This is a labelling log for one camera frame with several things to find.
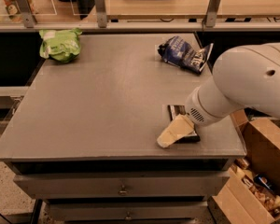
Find open cardboard box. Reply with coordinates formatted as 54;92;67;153
208;110;280;224

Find middle metal bracket post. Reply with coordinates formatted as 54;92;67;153
94;0;107;28

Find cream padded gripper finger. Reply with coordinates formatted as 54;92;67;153
157;115;194;148

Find lower grey drawer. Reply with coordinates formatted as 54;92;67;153
46;202;207;221

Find left metal bracket post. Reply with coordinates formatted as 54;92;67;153
15;0;36;28

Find snack packets in box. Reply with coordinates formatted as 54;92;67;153
234;158;280;217

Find upper grey drawer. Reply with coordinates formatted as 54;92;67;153
14;171;230;200

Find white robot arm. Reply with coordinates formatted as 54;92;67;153
157;43;280;148

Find green chip bag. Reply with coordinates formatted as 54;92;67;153
39;28;82;63

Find black rxbar chocolate bar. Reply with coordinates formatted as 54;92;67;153
167;105;201;144

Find blue chip bag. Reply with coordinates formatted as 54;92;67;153
158;36;214;75

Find grey drawer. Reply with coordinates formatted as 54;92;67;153
14;171;230;200
46;202;207;221

